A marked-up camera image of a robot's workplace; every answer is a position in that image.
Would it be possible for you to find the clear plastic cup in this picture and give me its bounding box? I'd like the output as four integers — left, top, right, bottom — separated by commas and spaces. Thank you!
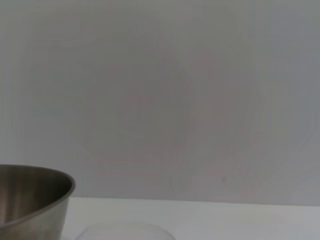
74, 220, 176, 240

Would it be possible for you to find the stainless steel bowl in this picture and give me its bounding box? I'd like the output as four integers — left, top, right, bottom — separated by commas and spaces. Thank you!
0, 164, 76, 240

